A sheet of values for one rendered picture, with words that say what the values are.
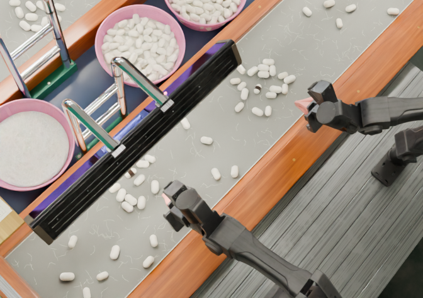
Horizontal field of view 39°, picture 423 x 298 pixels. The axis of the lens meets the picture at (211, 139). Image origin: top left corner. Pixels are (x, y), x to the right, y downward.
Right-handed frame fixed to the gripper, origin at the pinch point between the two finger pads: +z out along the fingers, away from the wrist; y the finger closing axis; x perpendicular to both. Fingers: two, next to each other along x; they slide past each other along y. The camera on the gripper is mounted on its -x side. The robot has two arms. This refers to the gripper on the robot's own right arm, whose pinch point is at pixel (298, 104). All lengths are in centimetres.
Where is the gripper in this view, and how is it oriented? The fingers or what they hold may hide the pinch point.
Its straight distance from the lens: 165.2
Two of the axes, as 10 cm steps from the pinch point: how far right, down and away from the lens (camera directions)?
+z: -6.2, -3.0, 7.2
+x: 3.9, 6.8, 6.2
